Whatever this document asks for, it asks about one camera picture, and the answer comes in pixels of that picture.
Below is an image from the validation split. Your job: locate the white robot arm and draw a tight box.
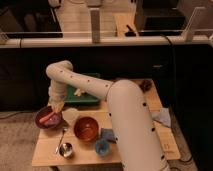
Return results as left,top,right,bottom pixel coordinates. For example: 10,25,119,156
46,60,170,171

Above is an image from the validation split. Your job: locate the white post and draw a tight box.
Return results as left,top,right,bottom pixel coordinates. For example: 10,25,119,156
181,7,206,42
90,8,100,43

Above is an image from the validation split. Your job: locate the purple bowl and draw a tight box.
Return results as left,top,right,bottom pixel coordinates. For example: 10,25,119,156
35,106,62,129

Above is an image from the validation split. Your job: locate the yellow banana piece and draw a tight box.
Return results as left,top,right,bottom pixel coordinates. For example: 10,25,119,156
74,89,83,97

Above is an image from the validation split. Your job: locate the metal spoon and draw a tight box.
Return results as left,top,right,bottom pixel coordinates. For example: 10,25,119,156
55,127,68,154

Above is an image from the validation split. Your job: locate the white right post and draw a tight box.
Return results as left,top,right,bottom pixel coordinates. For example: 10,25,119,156
181,7,206,42

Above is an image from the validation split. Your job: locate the blue sponge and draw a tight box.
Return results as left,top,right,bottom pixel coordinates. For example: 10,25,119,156
101,128,116,143

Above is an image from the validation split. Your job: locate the white centre post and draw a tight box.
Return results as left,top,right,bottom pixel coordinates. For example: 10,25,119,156
90,8,100,43

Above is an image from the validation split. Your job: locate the white horizontal rail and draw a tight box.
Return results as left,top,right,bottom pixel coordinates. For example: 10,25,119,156
0,35,213,48

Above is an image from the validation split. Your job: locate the red-brown bowl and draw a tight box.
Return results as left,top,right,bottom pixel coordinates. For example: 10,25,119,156
73,116,99,142

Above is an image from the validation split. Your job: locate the small blue cup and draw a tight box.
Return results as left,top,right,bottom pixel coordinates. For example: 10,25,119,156
95,139,110,157

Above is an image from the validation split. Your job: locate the dark grape bunch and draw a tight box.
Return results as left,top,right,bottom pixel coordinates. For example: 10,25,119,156
139,79,152,92

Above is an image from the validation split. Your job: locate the green plastic tray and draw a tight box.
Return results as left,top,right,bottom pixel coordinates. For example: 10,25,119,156
64,72,101,106

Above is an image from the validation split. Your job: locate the small white bowl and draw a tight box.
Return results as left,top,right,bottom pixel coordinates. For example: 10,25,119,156
62,108,79,124

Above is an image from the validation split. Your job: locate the black object on shelf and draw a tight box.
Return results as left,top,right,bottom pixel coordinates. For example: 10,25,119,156
125,25,136,37

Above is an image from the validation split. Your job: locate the grey cloth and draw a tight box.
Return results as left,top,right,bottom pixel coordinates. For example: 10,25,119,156
151,108,171,128

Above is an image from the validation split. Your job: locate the small metal cup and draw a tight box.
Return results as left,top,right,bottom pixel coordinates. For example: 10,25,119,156
59,143,73,159

